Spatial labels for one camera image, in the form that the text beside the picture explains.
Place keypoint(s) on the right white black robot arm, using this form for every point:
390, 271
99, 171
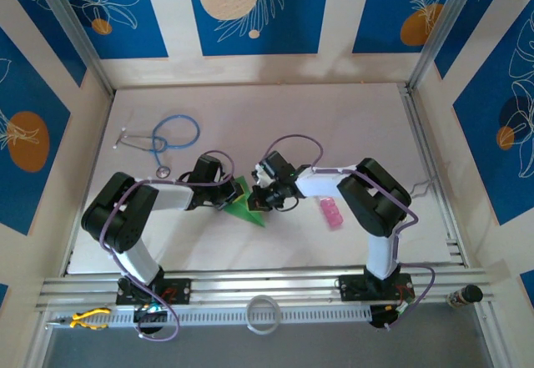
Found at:
375, 201

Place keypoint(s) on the aluminium frame leg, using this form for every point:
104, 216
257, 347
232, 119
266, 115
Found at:
37, 347
488, 339

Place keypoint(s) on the small green circuit board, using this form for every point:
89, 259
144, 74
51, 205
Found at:
402, 309

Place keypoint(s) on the aluminium mounting rail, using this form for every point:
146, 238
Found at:
267, 278

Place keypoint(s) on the aluminium frame post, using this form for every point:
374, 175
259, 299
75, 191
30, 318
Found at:
442, 30
75, 34

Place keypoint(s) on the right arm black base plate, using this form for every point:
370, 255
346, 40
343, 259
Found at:
354, 286

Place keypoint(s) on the aluminium table side rail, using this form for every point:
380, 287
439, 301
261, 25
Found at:
421, 134

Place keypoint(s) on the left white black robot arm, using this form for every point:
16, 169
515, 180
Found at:
121, 213

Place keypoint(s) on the small bottle black cap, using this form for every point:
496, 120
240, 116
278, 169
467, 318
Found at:
471, 293

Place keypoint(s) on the blue stethoscope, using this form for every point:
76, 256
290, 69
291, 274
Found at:
155, 144

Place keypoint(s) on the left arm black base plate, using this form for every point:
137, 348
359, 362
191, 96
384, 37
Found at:
179, 290

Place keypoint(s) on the green paper sheet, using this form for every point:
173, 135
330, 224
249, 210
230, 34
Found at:
250, 215

